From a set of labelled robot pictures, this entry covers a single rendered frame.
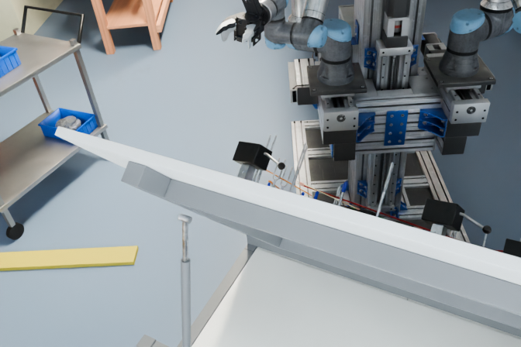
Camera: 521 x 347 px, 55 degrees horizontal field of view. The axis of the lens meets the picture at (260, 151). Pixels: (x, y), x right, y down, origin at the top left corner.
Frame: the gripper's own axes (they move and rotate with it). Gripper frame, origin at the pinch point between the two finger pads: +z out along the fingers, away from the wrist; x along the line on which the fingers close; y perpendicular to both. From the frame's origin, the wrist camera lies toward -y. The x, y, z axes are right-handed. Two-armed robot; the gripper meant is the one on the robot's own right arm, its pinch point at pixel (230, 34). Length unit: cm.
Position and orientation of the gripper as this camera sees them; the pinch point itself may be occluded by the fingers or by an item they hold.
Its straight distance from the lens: 149.8
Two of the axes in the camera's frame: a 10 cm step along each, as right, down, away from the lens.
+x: -9.0, -3.2, 3.0
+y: -0.4, 7.5, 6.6
